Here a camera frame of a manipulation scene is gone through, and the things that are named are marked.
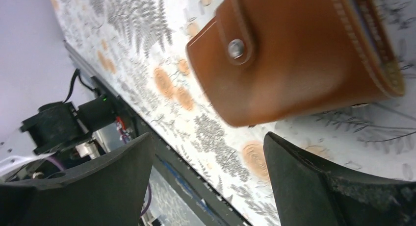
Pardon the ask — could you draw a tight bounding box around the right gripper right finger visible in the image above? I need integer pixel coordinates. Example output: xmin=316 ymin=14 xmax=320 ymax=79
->
xmin=263 ymin=132 xmax=416 ymax=226

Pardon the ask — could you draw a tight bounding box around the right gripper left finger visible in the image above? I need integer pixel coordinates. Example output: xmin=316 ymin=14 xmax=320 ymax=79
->
xmin=0 ymin=133 xmax=155 ymax=226

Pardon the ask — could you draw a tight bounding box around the brown leather card holder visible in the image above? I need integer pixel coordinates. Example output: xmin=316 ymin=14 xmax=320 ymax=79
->
xmin=186 ymin=0 xmax=405 ymax=127

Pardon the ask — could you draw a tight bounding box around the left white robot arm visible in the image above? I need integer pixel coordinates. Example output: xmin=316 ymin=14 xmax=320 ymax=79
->
xmin=0 ymin=96 xmax=118 ymax=182

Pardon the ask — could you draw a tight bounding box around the floral table cloth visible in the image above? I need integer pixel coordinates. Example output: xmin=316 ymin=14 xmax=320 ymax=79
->
xmin=51 ymin=0 xmax=416 ymax=226

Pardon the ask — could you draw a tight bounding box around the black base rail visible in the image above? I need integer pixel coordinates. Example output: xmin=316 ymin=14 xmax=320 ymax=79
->
xmin=63 ymin=41 xmax=250 ymax=226

